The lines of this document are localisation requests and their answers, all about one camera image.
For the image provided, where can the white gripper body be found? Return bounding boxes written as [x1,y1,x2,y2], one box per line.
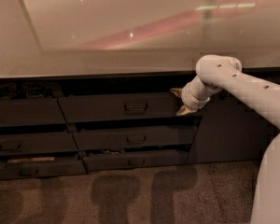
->
[181,83,210,111]

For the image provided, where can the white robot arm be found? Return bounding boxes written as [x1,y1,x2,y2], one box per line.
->
[170,54,280,224]

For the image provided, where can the items in top left drawer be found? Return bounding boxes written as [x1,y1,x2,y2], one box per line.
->
[0,82,53,100]

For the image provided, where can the pale item in bottom drawer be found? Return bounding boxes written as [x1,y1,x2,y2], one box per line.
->
[7,157,55,164]

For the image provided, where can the dark grey cabinet door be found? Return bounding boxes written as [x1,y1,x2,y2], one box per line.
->
[188,91,278,163]

